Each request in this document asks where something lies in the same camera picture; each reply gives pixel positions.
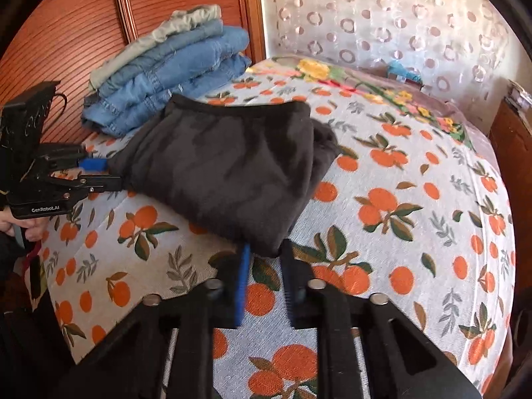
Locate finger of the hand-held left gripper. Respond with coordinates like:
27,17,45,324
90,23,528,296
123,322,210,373
77,157,110,172
50,176,124,194

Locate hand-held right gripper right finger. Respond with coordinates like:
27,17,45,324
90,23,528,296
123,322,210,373
280,239,483,399

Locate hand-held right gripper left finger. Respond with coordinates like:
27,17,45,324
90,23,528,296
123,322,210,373
54,243,253,399

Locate black pants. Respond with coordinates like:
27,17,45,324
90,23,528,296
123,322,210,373
109,93,340,259

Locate person's left hand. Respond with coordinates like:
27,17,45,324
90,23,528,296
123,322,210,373
0,209,50,245

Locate orange fruit print bedsheet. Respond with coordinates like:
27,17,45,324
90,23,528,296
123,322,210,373
39,60,518,399

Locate brown wooden wardrobe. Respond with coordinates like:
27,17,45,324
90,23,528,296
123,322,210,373
0,0,267,147

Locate light blue folded jeans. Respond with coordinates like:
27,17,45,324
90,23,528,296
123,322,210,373
97,19,227,97

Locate floral blanket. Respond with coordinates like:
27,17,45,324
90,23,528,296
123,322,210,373
249,56,478,151

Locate blue packet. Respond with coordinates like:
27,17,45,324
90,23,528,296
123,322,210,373
386,60,421,84

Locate wooden side cabinet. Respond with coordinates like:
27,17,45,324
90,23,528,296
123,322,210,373
487,91,532,186

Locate cluttered small containers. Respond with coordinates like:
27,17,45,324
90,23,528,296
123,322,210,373
506,78,532,111

